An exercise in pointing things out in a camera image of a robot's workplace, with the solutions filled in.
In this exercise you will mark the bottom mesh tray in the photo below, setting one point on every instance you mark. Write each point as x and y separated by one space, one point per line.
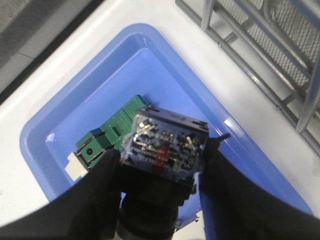
297 30

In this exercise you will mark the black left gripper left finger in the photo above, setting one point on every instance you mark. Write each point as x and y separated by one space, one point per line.
87 211

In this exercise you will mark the grey stone counter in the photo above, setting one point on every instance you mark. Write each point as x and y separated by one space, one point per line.
27 27

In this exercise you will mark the green terminal block module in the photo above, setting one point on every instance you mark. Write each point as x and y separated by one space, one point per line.
92 146

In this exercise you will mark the grey metal rack frame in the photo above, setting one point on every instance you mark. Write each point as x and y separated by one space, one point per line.
224 21

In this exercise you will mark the red emergency stop button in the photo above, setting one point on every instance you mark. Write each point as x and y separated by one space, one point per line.
160 158

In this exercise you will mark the blue plastic tray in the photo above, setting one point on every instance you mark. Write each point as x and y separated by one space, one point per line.
138 61

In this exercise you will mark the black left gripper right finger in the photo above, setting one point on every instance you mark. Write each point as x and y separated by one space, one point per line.
235 208

